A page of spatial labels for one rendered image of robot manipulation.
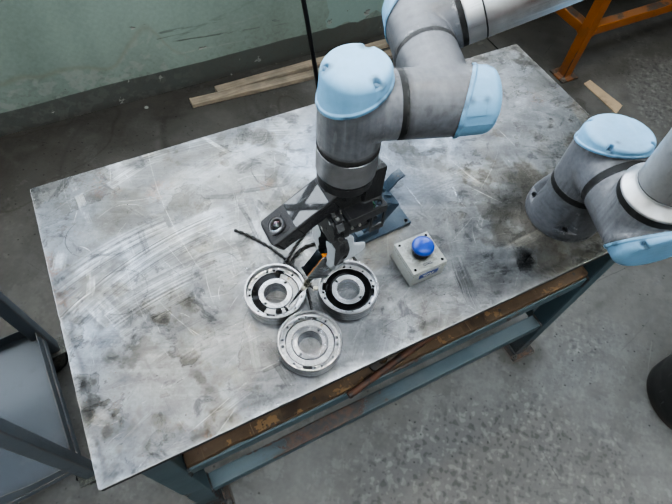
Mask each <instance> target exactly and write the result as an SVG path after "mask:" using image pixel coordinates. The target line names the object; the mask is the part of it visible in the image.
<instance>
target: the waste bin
mask: <svg viewBox="0 0 672 504"><path fill-rule="evenodd" d="M647 392H648V397H649V400H650V402H651V405H652V407H653V408H654V410H655V412H656V413H657V415H658V416H659V417H660V419H661V420H662V421H663V422H664V423H665V424H666V425H667V426H668V427H669V428H671V429H672V354H670V355H669V356H668V357H666V358H665V359H663V360H662V361H661V362H659V363H658V364H656V365H655V366H654V367H653V368H652V370H651V371H650V373H649V375H648V379H647Z"/></svg>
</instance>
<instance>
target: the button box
mask: <svg viewBox="0 0 672 504"><path fill-rule="evenodd" d="M418 236H427V237H429V238H430V239H431V240H432V241H433V239H432V238H431V236H430V235H429V234H428V232H427V231H426V232H424V233H421V234H419V235H416V236H414V237H411V238H409V239H406V240H404V241H402V242H399V243H397V244H394V247H393V251H392V255H391V258H392V260H393V261H394V263H395V265H396V266H397V268H398V269H399V271H400V272H401V274H402V276H403V277H404V279H405V280H406V282H407V284H408V285H409V287H410V286H413V285H415V284H417V283H420V282H422V281H424V280H427V279H429V278H431V277H433V276H436V275H438V274H440V273H442V271H443V269H444V267H445V265H446V263H447V260H446V258H445V257H444V255H443V254H442V252H441V251H440V250H439V248H438V247H437V245H436V244H435V242H434V241H433V243H434V245H435V248H434V251H433V253H432V254H431V255H429V256H425V257H424V256H419V255H417V254H416V253H415V252H414V251H413V250H412V242H413V240H414V239H415V238H416V237H418Z"/></svg>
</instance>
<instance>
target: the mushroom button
mask: <svg viewBox="0 0 672 504"><path fill-rule="evenodd" d="M434 248H435V245H434V243H433V241H432V240H431V239H430V238H429V237H427V236H418V237H416V238H415V239H414V240H413V242H412V250H413V251H414V252H415V253H416V254H417V255H419V256H424V257H425V256H429V255H431V254H432V253H433V251H434Z"/></svg>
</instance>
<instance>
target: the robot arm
mask: <svg viewBox="0 0 672 504"><path fill-rule="evenodd" d="M581 1H583V0H384V3H383V7H382V19H383V25H384V35H385V38H386V41H387V43H388V44H389V47H390V50H391V53H392V57H393V60H394V64H395V67H396V68H393V64H392V62H391V60H390V58H389V57H388V56H387V55H386V54H385V53H384V52H383V51H382V50H380V49H378V48H376V47H374V46H373V47H370V48H369V47H365V46H364V44H362V43H350V44H345V45H341V46H339V47H336V48H334V49H333V50H331V51H330V52H329V53H328V54H327V55H326V56H325V57H324V59H323V60H322V62H321V65H320V69H319V76H318V87H317V91H316V95H315V103H316V107H317V114H316V157H315V167H316V178H314V179H313V180H312V181H311V182H309V183H308V184H307V185H306V186H304V187H303V188H302V189H301V190H299V191H298V192H297V193H295V194H294V195H293V196H292V197H290V198H289V199H288V200H287V201H285V202H284V203H283V204H282V205H280V206H279V207H278V208H277V209H275V210H274V211H273V212H272V213H270V214H269V215H268V216H267V217H265V218H264V219H263V220H262V221H261V227H262V229H263V231H264V232H265V234H266V236H267V238H268V240H269V242H270V244H271V245H273V246H275V247H277V248H279V249H281V250H285V249H286V248H288V247H289V246H290V245H292V244H293V243H294V242H296V241H297V240H298V239H299V238H301V237H302V236H303V235H305V234H306V233H307V232H308V231H310V230H311V229H312V232H313V237H314V241H315V244H316V248H317V249H327V255H326V258H327V261H326V263H325V264H326V266H327V267H329V268H330V269H332V270H336V269H338V268H340V267H341V266H342V264H343V262H345V261H346V260H348V259H350V258H351V257H353V256H354V255H356V254H358V253H359V252H361V251H362V250H363V249H364V248H365V242H354V237H353V236H352V235H350V234H352V233H354V232H359V231H361V230H363V229H365V228H368V227H369V230H368V231H369V233H370V232H372V231H374V230H376V229H379V228H381V227H383V224H384V220H385V216H386V211H387V207H388V204H387V203H386V201H385V200H384V199H383V197H382V190H383V185H384V181H385V176H386V171H387V165H386V164H385V162H383V160H381V159H380V158H379V154H380V149H381V142H382V141H396V140H413V139H430V138H447V137H452V139H456V138H458V137H460V136H469V135H479V134H484V133H486V132H488V131H489V130H491V129H492V128H493V126H494V125H495V123H496V121H497V118H498V116H499V114H500V111H501V105H502V84H501V79H500V76H499V74H498V72H497V70H496V69H495V68H494V67H492V66H490V65H487V64H477V63H476V62H475V63H472V64H470V65H468V64H466V61H465V59H464V56H463V54H462V51H461V49H460V48H463V47H465V46H468V45H470V44H472V43H475V42H478V41H480V40H483V39H485V38H488V37H490V36H493V35H496V34H498V33H501V32H503V31H506V30H508V29H511V28H514V27H516V26H519V25H521V24H524V23H527V22H529V21H532V20H534V19H537V18H539V17H542V16H545V15H547V14H550V13H552V12H555V11H558V10H560V9H563V8H565V7H568V6H570V5H573V4H576V3H578V2H581ZM655 146H656V138H655V136H654V134H653V132H652V131H651V130H650V129H649V128H648V127H647V126H645V125H644V124H643V123H641V122H639V121H637V120H635V119H633V118H629V117H627V116H624V115H619V114H609V113H608V114H599V115H596V116H593V117H591V118H589V119H588V120H587V121H586V122H585V123H584V124H583V125H582V127H581V128H580V130H578V131H577V132H576V133H575V135H574V139H573V140H572V142H571V143H570V145H569V147H568V148H567V150H566V151H565V153H564V154H563V156H562V158H561V159H560V161H559V162H558V164H557V165H556V167H555V169H554V170H553V172H551V173H550V174H548V175H547V176H545V177H544V178H542V179H541V180H540V181H538V182H537V183H536V184H535V185H534V186H533V187H532V188H531V190H530V192H529V193H528V195H527V197H526V200H525V209H526V213H527V215H528V217H529V219H530V221H531V222H532V223H533V225H534V226H535V227H536V228H537V229H538V230H539V231H541V232H542V233H544V234H545V235H547V236H549V237H551V238H553V239H555V240H558V241H562V242H568V243H576V242H582V241H585V240H587V239H589V238H591V237H592V236H593V235H594V234H595V233H596V232H597V231H598V233H599V235H600V237H601V239H602V241H603V243H604V245H603V247H604V248H605V249H607V251H608V253H609V255H610V257H611V258H612V260H613V261H614V262H615V263H618V264H619V265H623V266H637V265H644V264H649V263H653V262H657V261H660V260H663V259H666V258H669V257H672V128H671V130H670V131H669V132H668V134H667V135H666V136H665V137H664V139H663V140H662V141H661V143H660V144H659V145H658V147H657V148H656V149H655ZM654 149H655V151H654ZM650 155H651V156H650ZM649 156H650V157H649ZM374 201H377V203H378V202H379V201H380V202H381V205H379V206H377V207H375V206H376V204H375V203H374ZM381 213H383V214H382V218H381V222H378V223H376V224H374V225H373V221H374V220H376V219H377V216H378V214H381Z"/></svg>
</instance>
